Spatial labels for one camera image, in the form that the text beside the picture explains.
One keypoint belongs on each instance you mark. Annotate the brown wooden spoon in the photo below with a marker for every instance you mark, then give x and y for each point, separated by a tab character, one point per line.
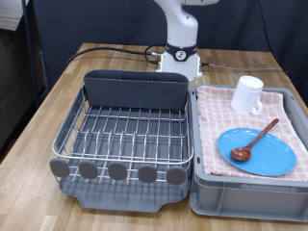
240	154

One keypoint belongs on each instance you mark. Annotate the blue plate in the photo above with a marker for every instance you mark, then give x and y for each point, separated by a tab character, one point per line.
269	157

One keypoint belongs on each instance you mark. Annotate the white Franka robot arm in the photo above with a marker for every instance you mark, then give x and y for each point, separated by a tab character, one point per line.
179	29

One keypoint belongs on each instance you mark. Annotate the dark grey cutlery holder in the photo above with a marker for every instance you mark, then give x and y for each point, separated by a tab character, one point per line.
134	91

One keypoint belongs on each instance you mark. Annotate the pink checkered cloth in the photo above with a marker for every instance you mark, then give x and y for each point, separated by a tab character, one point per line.
218	122

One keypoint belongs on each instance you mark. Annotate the grey plastic drain tray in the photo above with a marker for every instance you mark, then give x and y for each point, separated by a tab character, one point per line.
122	199

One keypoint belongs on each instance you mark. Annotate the white mug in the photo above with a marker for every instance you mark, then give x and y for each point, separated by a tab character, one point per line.
245	96

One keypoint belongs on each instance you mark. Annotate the grey plastic crate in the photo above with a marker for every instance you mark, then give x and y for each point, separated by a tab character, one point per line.
243	199

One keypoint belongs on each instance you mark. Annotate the black metal pole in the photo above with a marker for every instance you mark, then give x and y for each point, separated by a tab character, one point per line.
30	48

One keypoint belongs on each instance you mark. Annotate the dark cabinet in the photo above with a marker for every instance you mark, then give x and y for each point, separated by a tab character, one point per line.
12	89

